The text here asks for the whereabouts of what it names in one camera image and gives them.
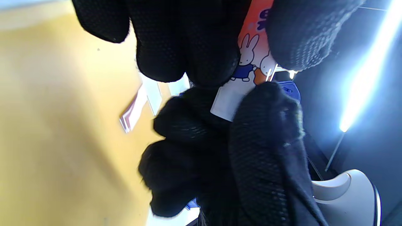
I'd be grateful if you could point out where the black right hand controller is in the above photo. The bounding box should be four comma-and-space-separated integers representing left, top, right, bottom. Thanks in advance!
310, 169, 382, 226

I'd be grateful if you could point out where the person's right hand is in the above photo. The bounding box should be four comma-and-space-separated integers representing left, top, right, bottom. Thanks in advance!
138, 82, 329, 226

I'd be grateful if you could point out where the orange L-shaped folder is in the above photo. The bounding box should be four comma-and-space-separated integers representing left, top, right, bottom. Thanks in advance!
0, 3, 197, 226

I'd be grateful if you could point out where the pink sticky note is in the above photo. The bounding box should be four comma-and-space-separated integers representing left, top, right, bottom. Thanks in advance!
119, 85, 148, 134

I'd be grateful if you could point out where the person's left hand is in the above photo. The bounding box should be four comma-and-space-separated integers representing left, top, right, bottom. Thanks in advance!
72, 0, 365, 89

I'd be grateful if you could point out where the red glue stick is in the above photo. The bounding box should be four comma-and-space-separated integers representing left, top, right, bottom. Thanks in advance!
210, 0, 285, 122

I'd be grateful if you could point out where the blue plastic file rack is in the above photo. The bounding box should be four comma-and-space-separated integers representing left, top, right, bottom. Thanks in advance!
278, 81, 301, 102

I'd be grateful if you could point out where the white paper label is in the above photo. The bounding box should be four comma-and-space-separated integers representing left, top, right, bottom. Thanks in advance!
140, 72, 191, 116

